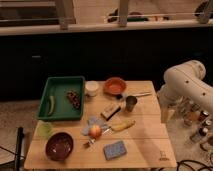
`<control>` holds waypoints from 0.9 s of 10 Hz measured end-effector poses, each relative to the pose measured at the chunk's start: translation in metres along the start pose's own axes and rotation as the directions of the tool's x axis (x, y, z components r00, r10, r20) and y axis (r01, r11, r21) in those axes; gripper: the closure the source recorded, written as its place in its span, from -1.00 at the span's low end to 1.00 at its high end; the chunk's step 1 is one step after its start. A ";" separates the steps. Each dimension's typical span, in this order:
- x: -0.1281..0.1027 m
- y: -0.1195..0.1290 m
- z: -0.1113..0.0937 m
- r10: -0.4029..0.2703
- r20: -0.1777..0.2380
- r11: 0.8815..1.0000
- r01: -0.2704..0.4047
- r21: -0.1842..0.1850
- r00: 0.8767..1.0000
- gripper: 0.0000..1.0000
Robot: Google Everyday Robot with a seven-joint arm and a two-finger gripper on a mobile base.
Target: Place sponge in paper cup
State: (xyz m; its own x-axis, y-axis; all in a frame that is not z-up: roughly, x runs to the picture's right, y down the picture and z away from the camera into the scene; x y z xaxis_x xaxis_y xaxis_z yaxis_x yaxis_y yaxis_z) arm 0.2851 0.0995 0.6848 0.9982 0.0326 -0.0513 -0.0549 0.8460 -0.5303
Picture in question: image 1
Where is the dark grapes bunch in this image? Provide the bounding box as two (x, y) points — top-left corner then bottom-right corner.
(67, 90), (80, 109)

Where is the blue sponge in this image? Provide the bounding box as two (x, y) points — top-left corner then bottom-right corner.
(103, 141), (127, 160)

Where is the white paper cup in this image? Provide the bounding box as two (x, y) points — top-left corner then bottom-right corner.
(85, 81), (99, 97)

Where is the light blue cloth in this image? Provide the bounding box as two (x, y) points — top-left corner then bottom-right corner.
(81, 116), (108, 136)

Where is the metal fork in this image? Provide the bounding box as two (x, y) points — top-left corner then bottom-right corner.
(83, 128), (111, 148)

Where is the green plastic cup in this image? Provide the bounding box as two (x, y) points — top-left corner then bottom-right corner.
(37, 122), (52, 139)

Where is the green plastic tray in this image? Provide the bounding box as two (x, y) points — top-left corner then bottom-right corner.
(37, 76), (85, 122)

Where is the brown black box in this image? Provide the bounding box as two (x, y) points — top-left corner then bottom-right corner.
(101, 104), (121, 121)

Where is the metal cup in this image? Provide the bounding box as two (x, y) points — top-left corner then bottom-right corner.
(125, 96), (137, 112)

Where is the orange bowl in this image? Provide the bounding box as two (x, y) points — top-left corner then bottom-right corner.
(103, 77), (127, 95)

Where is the black handled spoon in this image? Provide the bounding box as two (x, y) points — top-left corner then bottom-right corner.
(115, 92), (152, 100)

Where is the black stand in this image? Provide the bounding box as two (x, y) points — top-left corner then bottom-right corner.
(14, 127), (24, 171)

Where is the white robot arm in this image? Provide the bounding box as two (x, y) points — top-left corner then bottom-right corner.
(157, 60), (213, 123)

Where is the red apple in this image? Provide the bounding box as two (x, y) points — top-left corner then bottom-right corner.
(89, 125), (102, 138)

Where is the dark red bowl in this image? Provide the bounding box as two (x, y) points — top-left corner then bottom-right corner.
(45, 132), (74, 161)

